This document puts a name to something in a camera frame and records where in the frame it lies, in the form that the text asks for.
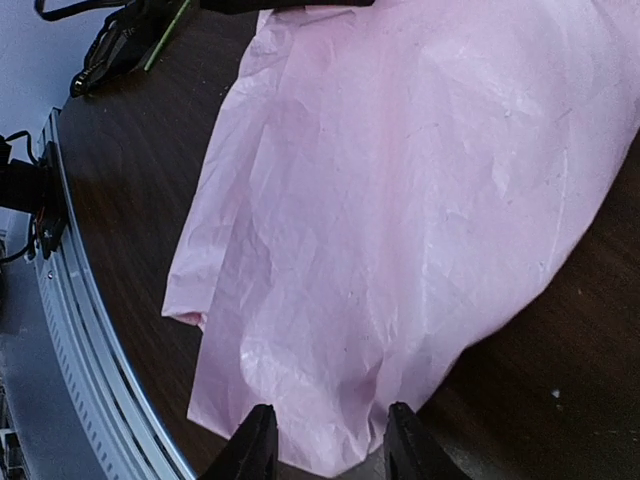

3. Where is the black ribbon strap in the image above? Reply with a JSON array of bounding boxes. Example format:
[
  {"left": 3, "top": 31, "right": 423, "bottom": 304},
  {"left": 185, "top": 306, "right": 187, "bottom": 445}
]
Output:
[{"left": 34, "top": 0, "right": 186, "bottom": 99}]

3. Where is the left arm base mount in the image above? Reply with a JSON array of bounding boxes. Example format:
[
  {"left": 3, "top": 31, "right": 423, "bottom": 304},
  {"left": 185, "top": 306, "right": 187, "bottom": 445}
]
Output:
[{"left": 1, "top": 130, "right": 69, "bottom": 264}]

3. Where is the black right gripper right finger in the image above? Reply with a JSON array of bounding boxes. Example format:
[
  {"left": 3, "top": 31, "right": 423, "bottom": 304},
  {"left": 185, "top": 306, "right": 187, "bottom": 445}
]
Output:
[{"left": 383, "top": 402, "right": 468, "bottom": 480}]

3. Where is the aluminium front rail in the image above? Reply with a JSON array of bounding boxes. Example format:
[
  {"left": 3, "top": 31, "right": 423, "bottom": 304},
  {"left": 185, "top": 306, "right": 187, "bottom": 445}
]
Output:
[{"left": 34, "top": 107, "right": 201, "bottom": 480}]

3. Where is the pile of fake flowers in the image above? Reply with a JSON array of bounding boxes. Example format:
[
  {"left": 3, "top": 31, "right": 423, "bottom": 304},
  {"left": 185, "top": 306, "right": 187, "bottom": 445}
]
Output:
[{"left": 143, "top": 0, "right": 192, "bottom": 73}]

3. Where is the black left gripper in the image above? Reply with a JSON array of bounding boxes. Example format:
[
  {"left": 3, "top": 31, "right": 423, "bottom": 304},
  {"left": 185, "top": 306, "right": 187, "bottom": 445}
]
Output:
[{"left": 200, "top": 0, "right": 374, "bottom": 11}]

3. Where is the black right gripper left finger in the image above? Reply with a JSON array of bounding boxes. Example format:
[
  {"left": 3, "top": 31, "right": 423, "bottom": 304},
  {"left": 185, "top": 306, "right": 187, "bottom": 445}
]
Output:
[{"left": 198, "top": 404, "right": 278, "bottom": 480}]

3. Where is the pink wrapping paper sheet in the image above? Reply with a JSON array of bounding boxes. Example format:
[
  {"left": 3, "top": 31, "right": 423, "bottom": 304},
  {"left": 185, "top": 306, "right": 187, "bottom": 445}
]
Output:
[{"left": 162, "top": 1, "right": 639, "bottom": 477}]

